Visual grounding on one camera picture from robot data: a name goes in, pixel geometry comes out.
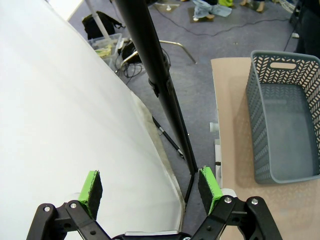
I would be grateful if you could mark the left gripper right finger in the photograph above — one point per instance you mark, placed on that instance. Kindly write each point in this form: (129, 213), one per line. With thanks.
(208, 190)

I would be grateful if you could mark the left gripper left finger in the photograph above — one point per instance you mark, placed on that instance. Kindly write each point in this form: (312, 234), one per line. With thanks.
(91, 192)

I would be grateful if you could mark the thin black rod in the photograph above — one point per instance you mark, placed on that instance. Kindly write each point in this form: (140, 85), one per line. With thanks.
(166, 136)

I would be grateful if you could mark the gray plastic lattice basket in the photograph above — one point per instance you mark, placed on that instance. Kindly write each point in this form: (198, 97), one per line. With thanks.
(282, 112)

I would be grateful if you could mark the thick black folded tripod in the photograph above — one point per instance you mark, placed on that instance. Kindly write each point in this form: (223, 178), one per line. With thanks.
(147, 50)

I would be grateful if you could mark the clear plastic storage box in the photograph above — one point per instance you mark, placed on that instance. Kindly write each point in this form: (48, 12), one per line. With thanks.
(113, 38)

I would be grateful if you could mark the black backpack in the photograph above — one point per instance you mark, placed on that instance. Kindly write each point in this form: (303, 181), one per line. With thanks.
(90, 26)

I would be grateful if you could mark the chrome light stand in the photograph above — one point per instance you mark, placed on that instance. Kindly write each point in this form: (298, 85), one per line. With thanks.
(101, 25)

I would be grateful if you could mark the blue jeans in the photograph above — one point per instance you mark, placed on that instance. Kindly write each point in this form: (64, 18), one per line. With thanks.
(217, 10)

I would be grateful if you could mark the lime green trousers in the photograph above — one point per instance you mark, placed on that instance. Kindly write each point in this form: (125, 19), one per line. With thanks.
(225, 3)

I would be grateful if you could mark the beige mannequin with black trousers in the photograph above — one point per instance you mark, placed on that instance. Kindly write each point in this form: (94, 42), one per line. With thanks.
(260, 7)

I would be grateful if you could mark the dark mannequin base plate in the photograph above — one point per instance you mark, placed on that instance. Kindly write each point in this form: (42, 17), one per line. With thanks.
(203, 21)

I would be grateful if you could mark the mannequin base plate with knob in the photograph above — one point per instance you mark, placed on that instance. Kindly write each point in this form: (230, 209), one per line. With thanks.
(162, 8)

